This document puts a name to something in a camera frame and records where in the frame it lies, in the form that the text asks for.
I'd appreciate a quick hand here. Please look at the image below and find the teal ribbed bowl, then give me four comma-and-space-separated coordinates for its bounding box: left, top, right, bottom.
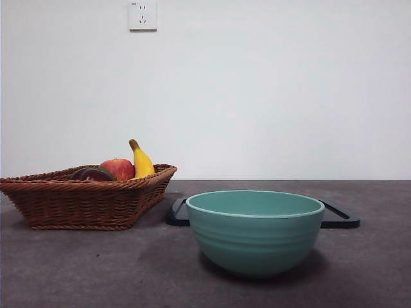
185, 189, 326, 278

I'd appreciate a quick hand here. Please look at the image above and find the yellow banana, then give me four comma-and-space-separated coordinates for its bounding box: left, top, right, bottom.
128, 138, 156, 179

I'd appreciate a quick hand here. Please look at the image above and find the red apple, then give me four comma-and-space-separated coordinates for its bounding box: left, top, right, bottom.
99, 157, 136, 181

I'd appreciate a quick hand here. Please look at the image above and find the green fruit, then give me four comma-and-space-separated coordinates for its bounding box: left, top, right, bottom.
67, 166, 118, 182

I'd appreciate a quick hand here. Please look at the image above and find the brown wicker basket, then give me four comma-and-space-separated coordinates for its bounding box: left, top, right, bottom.
0, 164, 178, 231

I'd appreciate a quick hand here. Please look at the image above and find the black rectangular tray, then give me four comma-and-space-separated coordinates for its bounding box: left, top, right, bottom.
164, 197, 360, 229

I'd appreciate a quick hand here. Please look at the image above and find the white wall socket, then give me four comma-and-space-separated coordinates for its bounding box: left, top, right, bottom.
129, 1, 158, 32

